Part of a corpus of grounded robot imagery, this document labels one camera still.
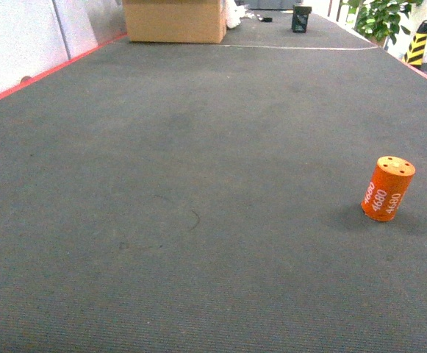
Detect black small bin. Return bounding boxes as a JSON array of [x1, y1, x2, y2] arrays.
[[291, 5, 312, 33]]

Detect potted green plant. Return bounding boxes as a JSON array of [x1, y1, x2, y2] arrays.
[[340, 0, 423, 45]]

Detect yellow black traffic cone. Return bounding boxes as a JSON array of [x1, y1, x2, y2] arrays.
[[403, 20, 427, 69]]

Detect orange cylinder cap 4680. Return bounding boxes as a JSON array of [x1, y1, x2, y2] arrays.
[[361, 156, 416, 222]]

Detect large open cardboard box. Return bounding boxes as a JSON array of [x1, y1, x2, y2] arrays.
[[123, 0, 226, 44]]

